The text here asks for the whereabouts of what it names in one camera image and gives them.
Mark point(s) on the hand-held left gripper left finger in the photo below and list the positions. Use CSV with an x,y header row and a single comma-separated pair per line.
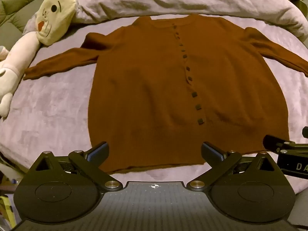
x,y
99,150

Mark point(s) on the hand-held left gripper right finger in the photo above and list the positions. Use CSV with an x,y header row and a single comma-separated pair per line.
x,y
213,152

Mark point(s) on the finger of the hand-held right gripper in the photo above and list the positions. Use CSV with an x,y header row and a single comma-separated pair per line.
x,y
274,142

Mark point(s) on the brown button cardigan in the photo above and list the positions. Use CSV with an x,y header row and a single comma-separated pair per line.
x,y
144,89

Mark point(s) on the lilac bed sheet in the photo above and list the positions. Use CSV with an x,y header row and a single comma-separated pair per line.
x,y
48,113

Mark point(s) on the yellow green object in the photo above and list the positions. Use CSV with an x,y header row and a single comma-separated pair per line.
x,y
7,209

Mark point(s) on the cream plush toy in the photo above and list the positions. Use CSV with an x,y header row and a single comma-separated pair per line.
x,y
55,16

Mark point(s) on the green sofa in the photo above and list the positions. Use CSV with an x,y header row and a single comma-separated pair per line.
x,y
14,7

